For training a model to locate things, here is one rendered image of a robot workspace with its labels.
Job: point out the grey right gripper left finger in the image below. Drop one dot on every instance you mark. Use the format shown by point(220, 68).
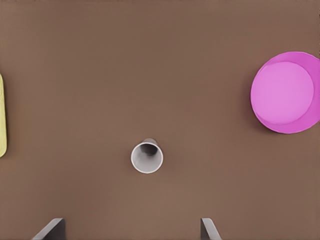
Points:
point(53, 230)

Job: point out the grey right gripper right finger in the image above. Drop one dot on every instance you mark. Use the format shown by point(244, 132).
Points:
point(209, 230)

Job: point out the white IKEA cup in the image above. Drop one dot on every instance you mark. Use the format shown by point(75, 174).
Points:
point(147, 157)

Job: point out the pink round bowl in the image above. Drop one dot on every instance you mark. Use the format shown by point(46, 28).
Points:
point(282, 95)

